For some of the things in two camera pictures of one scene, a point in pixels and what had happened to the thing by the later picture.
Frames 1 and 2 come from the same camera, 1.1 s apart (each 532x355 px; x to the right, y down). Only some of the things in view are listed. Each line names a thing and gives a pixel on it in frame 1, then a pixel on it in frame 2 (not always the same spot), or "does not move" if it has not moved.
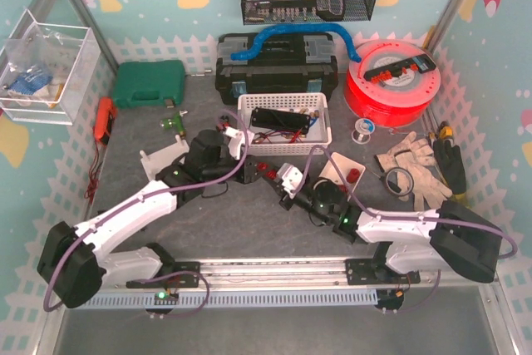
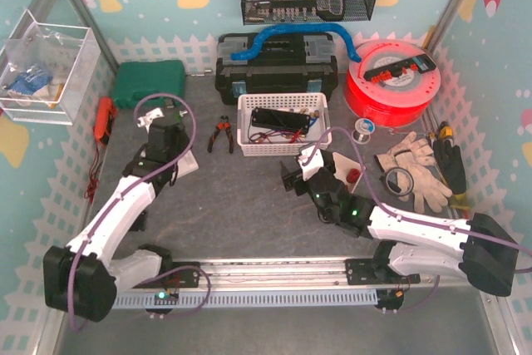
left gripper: [243, 170] -> [162, 130]
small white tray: [345, 165] does not move
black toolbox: [285, 63] does not move
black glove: [450, 158] does not move
